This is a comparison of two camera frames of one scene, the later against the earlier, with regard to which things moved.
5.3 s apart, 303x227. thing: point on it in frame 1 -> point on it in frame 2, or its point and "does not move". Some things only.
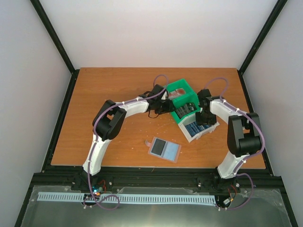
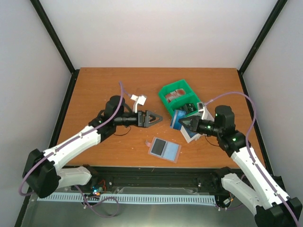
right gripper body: (206, 118) -> (195, 125)
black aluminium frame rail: (150, 177) does not move
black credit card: (158, 146) does not move
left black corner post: (52, 32) does not move
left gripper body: (161, 109) -> (140, 123)
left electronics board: (96, 190) does not move
